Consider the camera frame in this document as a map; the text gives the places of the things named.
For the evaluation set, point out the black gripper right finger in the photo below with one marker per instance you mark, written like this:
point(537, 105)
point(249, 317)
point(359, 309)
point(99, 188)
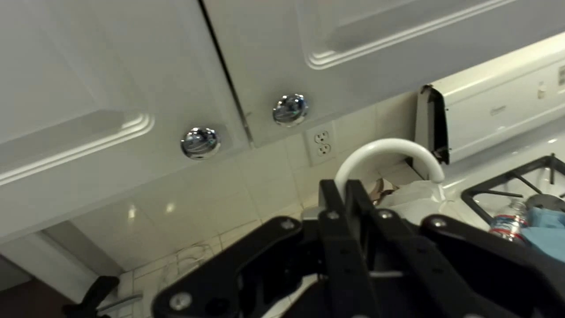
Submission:
point(424, 259)

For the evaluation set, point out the black cast iron stove grate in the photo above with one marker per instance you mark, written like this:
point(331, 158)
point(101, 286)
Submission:
point(488, 188)

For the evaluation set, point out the clear plastic bottle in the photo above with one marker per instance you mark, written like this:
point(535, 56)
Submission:
point(509, 224)

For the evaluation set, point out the blue cloth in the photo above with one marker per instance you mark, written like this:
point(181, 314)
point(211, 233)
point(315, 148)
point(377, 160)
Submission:
point(548, 233)

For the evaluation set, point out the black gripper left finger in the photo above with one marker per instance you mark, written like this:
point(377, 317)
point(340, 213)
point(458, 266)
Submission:
point(329, 254)

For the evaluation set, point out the white upper cabinet door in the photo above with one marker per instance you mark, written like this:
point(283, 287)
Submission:
point(89, 77)
point(382, 36)

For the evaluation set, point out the white wall outlet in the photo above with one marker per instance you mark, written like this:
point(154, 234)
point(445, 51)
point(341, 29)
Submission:
point(322, 144)

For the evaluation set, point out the chrome round cabinet knob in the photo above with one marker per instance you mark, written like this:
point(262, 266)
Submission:
point(200, 142)
point(292, 109)

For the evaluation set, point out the white gas stove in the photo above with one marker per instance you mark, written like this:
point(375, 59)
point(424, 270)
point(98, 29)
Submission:
point(500, 107)

